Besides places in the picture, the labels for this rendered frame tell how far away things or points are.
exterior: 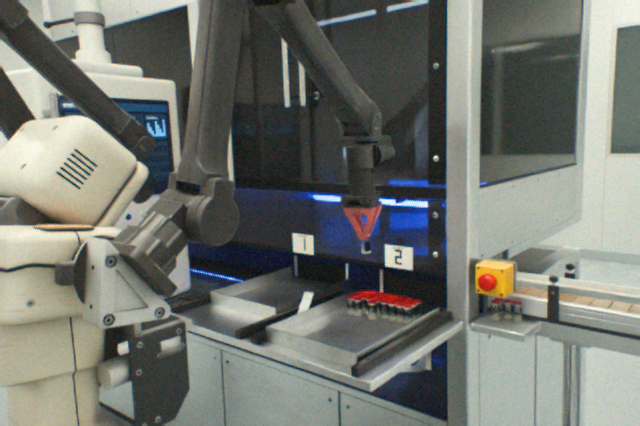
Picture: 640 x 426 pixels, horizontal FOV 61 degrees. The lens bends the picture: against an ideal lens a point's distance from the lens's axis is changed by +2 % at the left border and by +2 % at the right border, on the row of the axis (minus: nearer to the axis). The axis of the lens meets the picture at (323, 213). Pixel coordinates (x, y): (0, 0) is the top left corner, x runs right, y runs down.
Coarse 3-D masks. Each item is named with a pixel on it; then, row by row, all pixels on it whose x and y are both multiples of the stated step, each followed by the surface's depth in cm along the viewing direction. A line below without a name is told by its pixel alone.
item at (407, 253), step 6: (390, 246) 142; (396, 246) 140; (390, 252) 142; (396, 252) 141; (402, 252) 139; (408, 252) 138; (390, 258) 142; (402, 258) 140; (408, 258) 138; (390, 264) 142; (396, 264) 141; (402, 264) 140; (408, 264) 139
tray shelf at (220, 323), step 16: (208, 304) 152; (432, 304) 145; (192, 320) 139; (208, 320) 138; (224, 320) 138; (240, 320) 137; (256, 320) 137; (208, 336) 132; (224, 336) 128; (432, 336) 122; (448, 336) 126; (256, 352) 121; (272, 352) 118; (288, 352) 116; (400, 352) 114; (416, 352) 114; (304, 368) 112; (320, 368) 109; (336, 368) 107; (384, 368) 107; (400, 368) 109; (352, 384) 104; (368, 384) 101
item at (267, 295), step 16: (272, 272) 171; (288, 272) 176; (224, 288) 155; (240, 288) 160; (256, 288) 165; (272, 288) 164; (288, 288) 164; (304, 288) 163; (320, 288) 162; (336, 288) 155; (352, 288) 161; (224, 304) 149; (240, 304) 144; (256, 304) 140; (272, 304) 149; (288, 304) 139
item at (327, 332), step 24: (312, 312) 134; (336, 312) 140; (432, 312) 129; (288, 336) 118; (312, 336) 124; (336, 336) 124; (360, 336) 123; (384, 336) 123; (336, 360) 109; (360, 360) 107
